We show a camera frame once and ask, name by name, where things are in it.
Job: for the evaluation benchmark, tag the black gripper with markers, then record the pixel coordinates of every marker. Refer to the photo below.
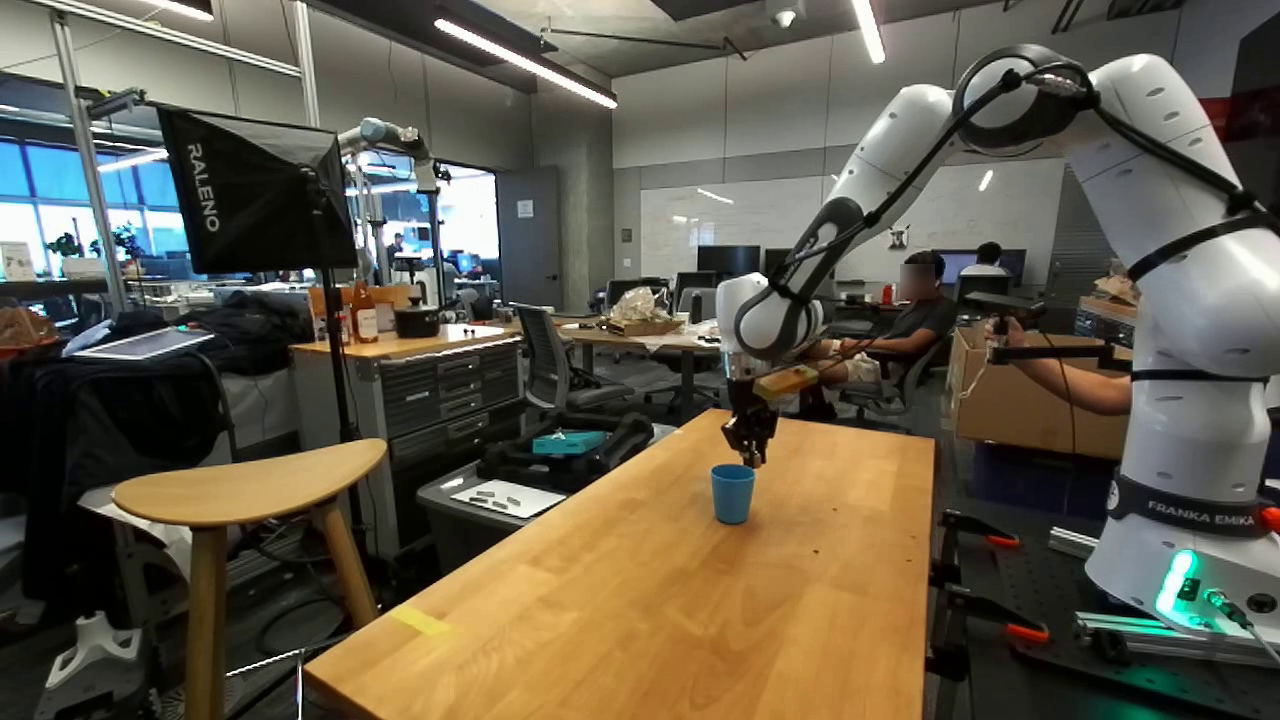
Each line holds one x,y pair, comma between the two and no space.
750,422

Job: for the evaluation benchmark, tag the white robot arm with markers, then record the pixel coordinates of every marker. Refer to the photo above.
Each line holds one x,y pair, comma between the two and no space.
1191,537

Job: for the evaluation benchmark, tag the blue plastic cup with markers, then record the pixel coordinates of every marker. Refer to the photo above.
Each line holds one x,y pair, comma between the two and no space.
735,492

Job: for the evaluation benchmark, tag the black computer monitor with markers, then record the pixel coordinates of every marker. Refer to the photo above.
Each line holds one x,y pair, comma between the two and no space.
726,257

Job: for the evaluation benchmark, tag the teal case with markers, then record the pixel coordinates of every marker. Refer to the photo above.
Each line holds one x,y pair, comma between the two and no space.
568,443

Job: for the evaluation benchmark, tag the seated person dark shirt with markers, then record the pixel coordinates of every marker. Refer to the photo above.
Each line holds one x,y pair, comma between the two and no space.
917,326

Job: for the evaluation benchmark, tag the grey office chair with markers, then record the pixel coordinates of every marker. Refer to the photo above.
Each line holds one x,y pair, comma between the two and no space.
549,386

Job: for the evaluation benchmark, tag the orange-tipped black clamp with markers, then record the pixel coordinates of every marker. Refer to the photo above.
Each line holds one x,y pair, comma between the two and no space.
974,525
967,607

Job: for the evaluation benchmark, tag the cardboard box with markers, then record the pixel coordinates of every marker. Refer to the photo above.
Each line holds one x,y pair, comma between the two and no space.
1003,404

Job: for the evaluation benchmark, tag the grey drawer cabinet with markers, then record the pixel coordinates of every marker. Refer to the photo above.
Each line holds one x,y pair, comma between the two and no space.
431,397

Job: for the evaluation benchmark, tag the black softbox light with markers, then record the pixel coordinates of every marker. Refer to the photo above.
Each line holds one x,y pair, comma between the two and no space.
259,194

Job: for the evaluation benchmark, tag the wooden stool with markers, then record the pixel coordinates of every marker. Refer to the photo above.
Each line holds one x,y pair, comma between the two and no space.
214,496

